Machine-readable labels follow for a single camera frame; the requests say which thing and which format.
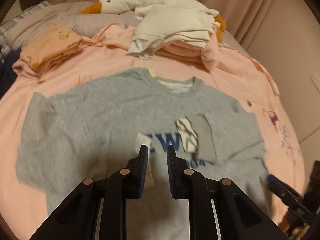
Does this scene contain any grey sweatshirt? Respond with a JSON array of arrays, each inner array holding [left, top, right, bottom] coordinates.
[[16, 68, 271, 239]]

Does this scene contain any pink printed bed cover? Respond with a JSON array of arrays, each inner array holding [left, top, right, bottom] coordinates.
[[1, 25, 305, 239]]

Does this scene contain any folded pink garment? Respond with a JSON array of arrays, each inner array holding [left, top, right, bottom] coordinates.
[[155, 34, 220, 71]]

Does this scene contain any dark navy garment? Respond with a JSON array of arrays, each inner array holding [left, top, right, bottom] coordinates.
[[0, 49, 21, 98]]

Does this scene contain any folded orange garment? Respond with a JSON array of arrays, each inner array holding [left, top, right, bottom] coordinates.
[[12, 24, 84, 78]]

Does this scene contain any plaid pillow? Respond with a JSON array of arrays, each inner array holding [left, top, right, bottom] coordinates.
[[0, 0, 51, 61]]

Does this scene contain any grey purple pillow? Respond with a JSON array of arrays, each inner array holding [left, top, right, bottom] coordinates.
[[3, 2, 139, 50]]

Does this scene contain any white goose plush toy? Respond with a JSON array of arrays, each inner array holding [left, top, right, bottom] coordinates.
[[81, 0, 226, 42]]

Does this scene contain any white wall socket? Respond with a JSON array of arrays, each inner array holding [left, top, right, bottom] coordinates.
[[311, 73, 320, 92]]

